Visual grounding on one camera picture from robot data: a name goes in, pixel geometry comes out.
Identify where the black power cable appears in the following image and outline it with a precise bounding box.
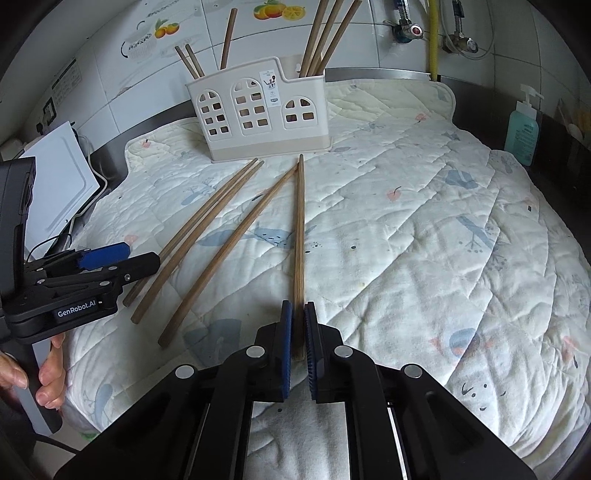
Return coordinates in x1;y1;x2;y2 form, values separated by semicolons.
27;232;73;260

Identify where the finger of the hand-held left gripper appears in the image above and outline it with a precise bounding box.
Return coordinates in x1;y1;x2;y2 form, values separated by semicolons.
34;251;161;296
25;241;131;278

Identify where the cream quilted printed mat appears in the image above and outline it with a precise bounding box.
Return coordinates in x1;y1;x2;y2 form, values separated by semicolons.
60;78;591;480

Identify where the white microwave oven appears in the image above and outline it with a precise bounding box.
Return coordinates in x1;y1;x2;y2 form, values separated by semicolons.
18;121;101;237

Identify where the metal valve with red knob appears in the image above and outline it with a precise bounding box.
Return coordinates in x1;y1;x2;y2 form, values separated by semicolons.
385;9;428;45

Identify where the metal water valve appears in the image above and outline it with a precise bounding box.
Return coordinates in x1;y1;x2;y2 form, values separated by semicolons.
442;31;482;57

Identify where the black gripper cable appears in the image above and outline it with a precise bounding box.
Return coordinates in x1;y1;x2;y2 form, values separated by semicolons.
27;431;99;452

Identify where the teal soap pump bottle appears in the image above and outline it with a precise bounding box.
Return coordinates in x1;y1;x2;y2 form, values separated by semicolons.
503;84;546;167

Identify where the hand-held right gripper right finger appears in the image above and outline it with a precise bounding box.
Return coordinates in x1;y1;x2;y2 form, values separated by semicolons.
305;301;539;480

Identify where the white power cable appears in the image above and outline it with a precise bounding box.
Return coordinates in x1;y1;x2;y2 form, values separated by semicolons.
75;130;110;219

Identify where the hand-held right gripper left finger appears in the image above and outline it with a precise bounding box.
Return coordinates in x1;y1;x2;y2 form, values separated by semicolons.
53;300;294;480

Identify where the brown wooden chopstick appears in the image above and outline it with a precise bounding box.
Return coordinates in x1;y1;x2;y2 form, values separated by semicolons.
314;0;363;75
158;165;298;349
305;0;346;77
220;8;238;71
130;160;266;324
292;154;306;361
122;158;259;308
174;45;198;80
298;0;329;78
185;43;205;78

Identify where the cream plastic chopstick holder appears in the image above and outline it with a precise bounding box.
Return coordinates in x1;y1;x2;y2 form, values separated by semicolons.
185;56;333;163

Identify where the printed wall label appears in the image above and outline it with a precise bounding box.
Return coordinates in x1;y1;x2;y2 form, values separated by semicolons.
52;64;82;101

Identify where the black utensil container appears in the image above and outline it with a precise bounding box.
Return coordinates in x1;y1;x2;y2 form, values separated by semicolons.
551;99;591;160

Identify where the person's left hand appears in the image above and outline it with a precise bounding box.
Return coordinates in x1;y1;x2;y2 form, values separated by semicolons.
0;333;65;409

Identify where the yellow gas pipe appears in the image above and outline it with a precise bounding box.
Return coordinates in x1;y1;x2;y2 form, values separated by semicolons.
427;0;443;82

